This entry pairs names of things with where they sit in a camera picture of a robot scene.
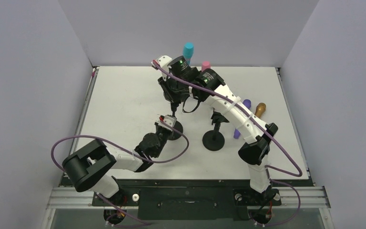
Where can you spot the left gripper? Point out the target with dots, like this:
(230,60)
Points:
(157,126)

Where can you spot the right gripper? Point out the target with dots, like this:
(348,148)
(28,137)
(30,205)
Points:
(173,97)

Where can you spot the gold mic black stand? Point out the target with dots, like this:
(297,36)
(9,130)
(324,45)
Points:
(178,126)

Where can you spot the purple mic black stand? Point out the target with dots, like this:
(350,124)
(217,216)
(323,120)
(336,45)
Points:
(214,140)

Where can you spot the gold microphone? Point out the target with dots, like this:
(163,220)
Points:
(260,110)

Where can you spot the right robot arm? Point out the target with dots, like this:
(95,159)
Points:
(180,81)

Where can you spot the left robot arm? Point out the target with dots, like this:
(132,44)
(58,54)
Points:
(87,168)

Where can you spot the pink microphone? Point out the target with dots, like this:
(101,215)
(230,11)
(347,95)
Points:
(205,65)

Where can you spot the cyan microphone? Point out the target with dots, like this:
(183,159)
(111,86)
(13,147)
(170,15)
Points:
(188,51)

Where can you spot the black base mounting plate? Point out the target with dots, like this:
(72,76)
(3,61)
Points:
(192,199)

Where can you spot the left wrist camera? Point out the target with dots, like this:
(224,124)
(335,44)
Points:
(167,122)

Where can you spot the aluminium frame rail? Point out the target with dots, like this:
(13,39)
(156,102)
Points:
(68,198)

